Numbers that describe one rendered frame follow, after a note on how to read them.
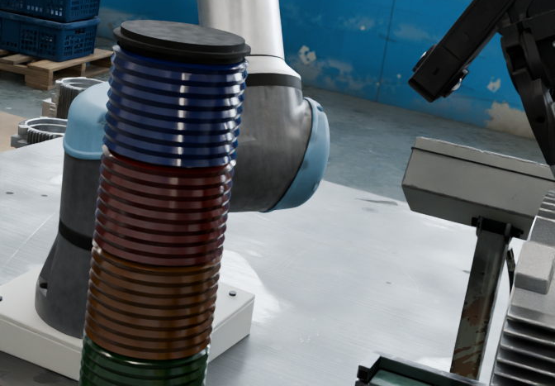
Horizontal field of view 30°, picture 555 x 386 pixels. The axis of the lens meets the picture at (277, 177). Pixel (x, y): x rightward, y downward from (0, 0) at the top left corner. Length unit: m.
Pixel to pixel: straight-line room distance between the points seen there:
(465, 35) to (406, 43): 5.79
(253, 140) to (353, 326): 0.31
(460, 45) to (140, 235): 0.38
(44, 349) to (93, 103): 0.24
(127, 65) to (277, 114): 0.60
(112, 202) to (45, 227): 0.96
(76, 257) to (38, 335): 0.09
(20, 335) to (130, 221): 0.62
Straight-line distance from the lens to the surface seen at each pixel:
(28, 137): 2.83
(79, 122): 0.97
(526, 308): 0.67
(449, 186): 0.92
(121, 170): 0.45
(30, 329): 1.04
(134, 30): 0.44
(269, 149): 1.02
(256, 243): 1.44
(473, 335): 0.97
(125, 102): 0.44
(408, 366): 0.86
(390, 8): 6.57
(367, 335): 1.21
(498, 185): 0.91
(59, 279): 1.03
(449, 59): 0.77
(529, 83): 0.73
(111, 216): 0.46
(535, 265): 0.66
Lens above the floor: 1.29
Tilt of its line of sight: 16 degrees down
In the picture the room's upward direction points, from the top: 9 degrees clockwise
